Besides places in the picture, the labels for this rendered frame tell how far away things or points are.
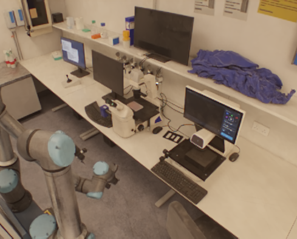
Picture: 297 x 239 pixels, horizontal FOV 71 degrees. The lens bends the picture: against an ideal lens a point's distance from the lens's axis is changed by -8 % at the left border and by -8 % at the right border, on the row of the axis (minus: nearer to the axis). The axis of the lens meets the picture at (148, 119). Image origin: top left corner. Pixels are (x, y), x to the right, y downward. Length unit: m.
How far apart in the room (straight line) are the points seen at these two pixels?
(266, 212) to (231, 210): 0.24
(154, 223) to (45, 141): 1.69
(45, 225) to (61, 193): 0.39
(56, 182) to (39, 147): 0.16
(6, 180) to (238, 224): 1.49
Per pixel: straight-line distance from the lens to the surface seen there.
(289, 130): 1.97
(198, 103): 1.57
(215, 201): 1.64
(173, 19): 2.06
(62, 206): 1.03
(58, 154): 0.83
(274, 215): 1.73
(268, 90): 1.73
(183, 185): 1.65
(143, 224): 2.34
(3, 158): 1.71
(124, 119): 1.88
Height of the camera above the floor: 2.08
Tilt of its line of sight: 37 degrees down
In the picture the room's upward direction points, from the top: straight up
